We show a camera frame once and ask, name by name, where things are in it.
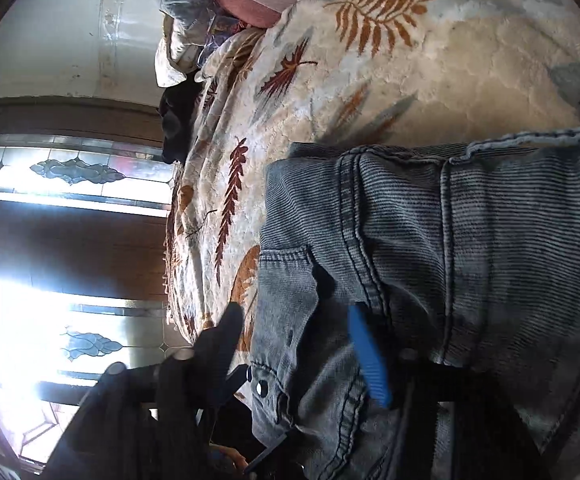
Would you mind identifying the leaf pattern plush blanket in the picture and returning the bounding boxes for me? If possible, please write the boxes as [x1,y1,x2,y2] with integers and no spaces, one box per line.
[165,0,580,341]

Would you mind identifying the purple patterned item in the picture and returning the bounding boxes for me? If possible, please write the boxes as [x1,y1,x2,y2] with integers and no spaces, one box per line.
[201,14,243,58]

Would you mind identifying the blue denim pants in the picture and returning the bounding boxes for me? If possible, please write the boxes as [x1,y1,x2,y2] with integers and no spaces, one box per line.
[250,129,580,479]

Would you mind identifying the cream pillow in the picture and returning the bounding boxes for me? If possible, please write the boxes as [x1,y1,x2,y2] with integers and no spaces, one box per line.
[154,14,206,89]

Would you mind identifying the black garment at sofa end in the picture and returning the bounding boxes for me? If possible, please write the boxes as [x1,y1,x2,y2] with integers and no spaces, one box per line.
[159,72,202,165]

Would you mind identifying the left hand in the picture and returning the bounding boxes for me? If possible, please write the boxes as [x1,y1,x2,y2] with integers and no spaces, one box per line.
[209,443,249,476]

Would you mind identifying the stained glass wooden door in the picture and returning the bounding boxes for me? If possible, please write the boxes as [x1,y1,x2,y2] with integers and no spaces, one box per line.
[0,96,181,476]

